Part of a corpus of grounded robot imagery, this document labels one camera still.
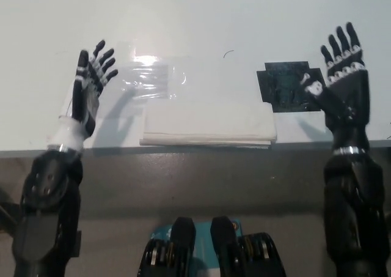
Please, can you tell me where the dark strap cable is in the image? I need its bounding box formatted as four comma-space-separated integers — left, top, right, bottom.
0, 187, 24, 240

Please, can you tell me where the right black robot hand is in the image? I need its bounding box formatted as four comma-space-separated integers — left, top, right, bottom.
300, 21, 373, 156

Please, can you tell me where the clear plastic bag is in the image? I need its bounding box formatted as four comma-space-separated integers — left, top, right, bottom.
91, 64, 170, 120

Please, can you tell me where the black square marker patch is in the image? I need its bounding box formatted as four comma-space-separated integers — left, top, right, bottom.
255, 61, 328, 114

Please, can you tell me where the clear plastic film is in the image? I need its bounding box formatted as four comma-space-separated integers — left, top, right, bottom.
115, 42, 256, 103

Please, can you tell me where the white napkin stack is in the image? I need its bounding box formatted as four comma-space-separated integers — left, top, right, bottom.
139, 101, 278, 148

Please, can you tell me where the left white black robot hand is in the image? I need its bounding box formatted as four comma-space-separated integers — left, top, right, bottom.
48, 39, 119, 152

